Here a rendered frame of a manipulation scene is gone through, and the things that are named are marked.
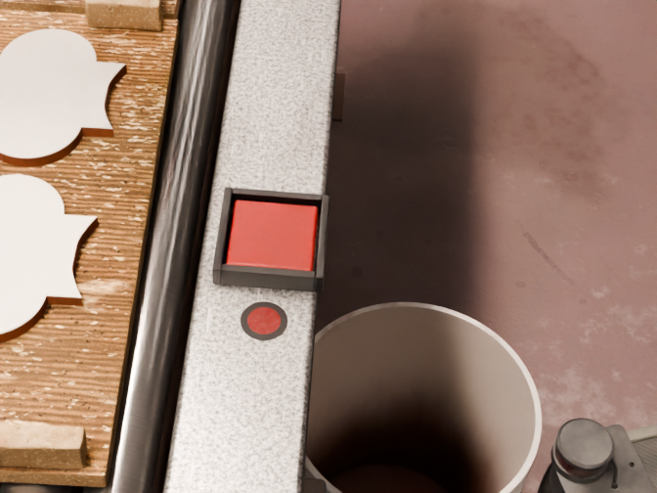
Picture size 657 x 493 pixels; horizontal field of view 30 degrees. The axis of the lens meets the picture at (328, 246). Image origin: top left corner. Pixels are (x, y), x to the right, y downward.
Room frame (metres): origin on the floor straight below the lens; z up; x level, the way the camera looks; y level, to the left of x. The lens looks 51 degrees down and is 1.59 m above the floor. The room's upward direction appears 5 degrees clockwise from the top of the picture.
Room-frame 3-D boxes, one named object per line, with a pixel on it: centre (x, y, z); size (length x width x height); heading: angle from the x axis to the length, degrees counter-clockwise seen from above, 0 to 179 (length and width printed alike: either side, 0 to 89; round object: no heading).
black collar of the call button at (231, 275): (0.54, 0.04, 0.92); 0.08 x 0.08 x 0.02; 0
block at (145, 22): (0.74, 0.18, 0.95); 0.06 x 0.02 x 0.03; 92
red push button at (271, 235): (0.54, 0.04, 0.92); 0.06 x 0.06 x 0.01; 0
